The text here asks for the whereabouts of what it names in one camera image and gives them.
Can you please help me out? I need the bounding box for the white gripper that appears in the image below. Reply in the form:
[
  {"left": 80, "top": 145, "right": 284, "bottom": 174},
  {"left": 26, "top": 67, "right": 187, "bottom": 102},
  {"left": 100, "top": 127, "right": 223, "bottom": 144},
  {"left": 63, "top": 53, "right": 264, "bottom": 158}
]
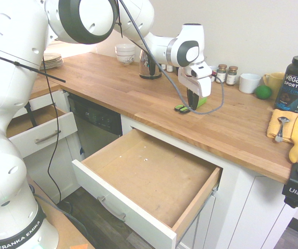
[{"left": 178, "top": 68, "right": 212, "bottom": 110}]

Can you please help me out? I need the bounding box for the brown robot base board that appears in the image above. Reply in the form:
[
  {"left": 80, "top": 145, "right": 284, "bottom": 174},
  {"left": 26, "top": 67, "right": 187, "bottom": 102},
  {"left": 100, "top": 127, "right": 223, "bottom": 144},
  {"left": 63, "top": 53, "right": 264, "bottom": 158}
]
[{"left": 26, "top": 175, "right": 96, "bottom": 249}]

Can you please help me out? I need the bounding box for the large open wooden drawer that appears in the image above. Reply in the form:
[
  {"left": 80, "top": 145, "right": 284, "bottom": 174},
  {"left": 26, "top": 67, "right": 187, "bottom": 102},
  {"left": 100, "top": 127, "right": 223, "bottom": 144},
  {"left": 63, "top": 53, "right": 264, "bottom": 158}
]
[{"left": 71, "top": 128, "right": 223, "bottom": 249}]

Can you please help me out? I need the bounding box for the small open white drawer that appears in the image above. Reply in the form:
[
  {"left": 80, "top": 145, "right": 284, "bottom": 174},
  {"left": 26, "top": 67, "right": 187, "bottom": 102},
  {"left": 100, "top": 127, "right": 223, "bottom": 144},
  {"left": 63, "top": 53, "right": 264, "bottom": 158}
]
[{"left": 7, "top": 103, "right": 78, "bottom": 159}]

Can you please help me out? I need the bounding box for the small patterned white mug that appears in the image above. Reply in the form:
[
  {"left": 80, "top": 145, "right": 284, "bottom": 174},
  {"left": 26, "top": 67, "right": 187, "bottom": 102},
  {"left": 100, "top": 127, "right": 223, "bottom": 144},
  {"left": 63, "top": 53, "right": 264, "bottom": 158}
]
[{"left": 208, "top": 65, "right": 219, "bottom": 82}]

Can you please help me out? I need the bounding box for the spice jar with brown lid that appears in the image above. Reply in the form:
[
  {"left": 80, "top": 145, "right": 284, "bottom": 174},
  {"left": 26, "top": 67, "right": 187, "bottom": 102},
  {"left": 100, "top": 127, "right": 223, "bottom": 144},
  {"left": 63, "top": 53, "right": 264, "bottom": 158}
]
[
  {"left": 217, "top": 64, "right": 228, "bottom": 85},
  {"left": 227, "top": 65, "right": 239, "bottom": 87}
]

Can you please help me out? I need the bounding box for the stainless steel electric kettle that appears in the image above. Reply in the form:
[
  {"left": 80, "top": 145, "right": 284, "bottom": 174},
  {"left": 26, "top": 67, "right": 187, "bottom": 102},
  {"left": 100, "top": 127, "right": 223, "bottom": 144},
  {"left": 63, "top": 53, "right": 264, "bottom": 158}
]
[{"left": 139, "top": 49, "right": 163, "bottom": 80}]

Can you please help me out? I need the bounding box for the plain white mug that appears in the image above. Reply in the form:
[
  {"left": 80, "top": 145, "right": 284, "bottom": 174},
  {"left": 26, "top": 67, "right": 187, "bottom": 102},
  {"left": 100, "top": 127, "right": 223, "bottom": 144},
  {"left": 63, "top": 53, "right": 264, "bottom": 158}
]
[{"left": 239, "top": 73, "right": 262, "bottom": 94}]

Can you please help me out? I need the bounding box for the green lime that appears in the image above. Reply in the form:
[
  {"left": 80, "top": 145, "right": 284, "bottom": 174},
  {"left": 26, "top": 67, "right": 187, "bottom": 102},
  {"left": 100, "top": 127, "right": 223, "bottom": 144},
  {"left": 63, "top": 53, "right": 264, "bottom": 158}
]
[{"left": 254, "top": 85, "right": 273, "bottom": 100}]

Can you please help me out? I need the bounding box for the stack of white bowls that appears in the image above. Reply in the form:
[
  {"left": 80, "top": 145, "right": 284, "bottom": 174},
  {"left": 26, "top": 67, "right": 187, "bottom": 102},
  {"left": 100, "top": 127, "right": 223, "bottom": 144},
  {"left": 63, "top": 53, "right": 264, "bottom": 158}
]
[{"left": 114, "top": 43, "right": 137, "bottom": 66}]

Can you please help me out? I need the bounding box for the yellow mug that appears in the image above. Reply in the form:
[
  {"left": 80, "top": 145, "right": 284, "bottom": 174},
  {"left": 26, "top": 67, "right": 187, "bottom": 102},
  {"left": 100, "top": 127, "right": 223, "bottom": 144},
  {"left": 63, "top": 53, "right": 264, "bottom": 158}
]
[{"left": 262, "top": 72, "right": 286, "bottom": 99}]

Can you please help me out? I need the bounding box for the yellow cloth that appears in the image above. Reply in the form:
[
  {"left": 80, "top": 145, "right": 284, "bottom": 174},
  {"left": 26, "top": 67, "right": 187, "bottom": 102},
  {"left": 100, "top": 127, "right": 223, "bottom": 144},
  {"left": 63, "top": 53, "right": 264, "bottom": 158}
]
[{"left": 265, "top": 108, "right": 298, "bottom": 149}]

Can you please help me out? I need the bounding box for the metal spoon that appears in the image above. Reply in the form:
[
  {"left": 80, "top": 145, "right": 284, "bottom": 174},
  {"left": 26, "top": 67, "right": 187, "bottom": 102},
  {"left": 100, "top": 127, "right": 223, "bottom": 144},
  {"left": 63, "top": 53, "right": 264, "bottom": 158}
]
[{"left": 275, "top": 117, "right": 291, "bottom": 143}]

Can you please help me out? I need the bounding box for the black dishwasher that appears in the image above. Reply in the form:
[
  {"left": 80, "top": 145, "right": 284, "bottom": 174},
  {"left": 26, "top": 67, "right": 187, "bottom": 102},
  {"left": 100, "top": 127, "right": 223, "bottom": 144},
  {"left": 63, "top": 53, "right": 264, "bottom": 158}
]
[{"left": 67, "top": 93, "right": 123, "bottom": 157}]

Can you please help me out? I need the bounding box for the black Vega protein tub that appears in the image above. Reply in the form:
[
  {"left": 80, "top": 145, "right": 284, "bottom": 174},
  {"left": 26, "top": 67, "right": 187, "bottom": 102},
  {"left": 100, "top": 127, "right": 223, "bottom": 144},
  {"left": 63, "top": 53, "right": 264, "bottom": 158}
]
[{"left": 274, "top": 55, "right": 298, "bottom": 114}]

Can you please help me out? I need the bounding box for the yellow banana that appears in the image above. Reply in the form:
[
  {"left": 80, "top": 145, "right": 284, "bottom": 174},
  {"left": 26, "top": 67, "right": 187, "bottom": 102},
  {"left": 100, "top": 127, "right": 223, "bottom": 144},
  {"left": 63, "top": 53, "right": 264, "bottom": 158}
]
[{"left": 288, "top": 113, "right": 298, "bottom": 164}]

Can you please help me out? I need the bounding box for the white kitchen cabinet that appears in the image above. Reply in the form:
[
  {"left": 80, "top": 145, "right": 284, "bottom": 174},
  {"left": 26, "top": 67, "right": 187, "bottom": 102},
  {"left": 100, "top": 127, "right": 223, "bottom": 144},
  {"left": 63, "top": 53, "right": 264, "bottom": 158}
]
[{"left": 7, "top": 89, "right": 298, "bottom": 249}]

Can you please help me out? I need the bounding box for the stack of beige plates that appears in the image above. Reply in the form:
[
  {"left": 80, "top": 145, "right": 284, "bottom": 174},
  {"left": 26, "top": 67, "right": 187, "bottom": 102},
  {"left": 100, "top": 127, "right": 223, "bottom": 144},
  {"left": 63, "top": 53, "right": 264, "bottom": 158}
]
[{"left": 39, "top": 52, "right": 64, "bottom": 70}]

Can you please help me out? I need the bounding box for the grey braided cable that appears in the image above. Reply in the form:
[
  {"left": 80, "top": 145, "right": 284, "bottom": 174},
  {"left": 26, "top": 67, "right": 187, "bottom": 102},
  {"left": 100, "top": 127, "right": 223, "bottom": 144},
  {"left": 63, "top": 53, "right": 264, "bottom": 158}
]
[{"left": 117, "top": 0, "right": 225, "bottom": 115}]

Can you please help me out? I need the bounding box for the long silver drawer handle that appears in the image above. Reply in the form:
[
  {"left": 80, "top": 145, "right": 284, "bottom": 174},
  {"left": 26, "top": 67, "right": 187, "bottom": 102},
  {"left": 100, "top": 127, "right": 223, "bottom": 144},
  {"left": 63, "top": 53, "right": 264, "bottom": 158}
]
[{"left": 97, "top": 196, "right": 127, "bottom": 222}]

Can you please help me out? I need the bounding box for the thin black cable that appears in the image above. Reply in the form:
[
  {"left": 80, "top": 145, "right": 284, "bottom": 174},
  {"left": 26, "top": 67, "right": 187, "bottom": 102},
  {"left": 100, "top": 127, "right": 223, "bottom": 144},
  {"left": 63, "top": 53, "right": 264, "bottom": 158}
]
[{"left": 40, "top": 51, "right": 73, "bottom": 216}]

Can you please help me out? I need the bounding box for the black cable tie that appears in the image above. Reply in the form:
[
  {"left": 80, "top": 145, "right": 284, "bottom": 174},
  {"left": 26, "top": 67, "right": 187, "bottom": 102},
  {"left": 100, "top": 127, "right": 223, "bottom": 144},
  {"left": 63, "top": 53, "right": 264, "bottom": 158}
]
[{"left": 0, "top": 51, "right": 66, "bottom": 84}]

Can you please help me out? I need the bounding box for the short silver drawer handle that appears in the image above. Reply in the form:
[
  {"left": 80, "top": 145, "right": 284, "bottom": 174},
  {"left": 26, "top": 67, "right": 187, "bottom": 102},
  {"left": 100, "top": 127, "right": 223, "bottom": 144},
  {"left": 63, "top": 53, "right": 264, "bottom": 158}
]
[{"left": 34, "top": 130, "right": 62, "bottom": 145}]

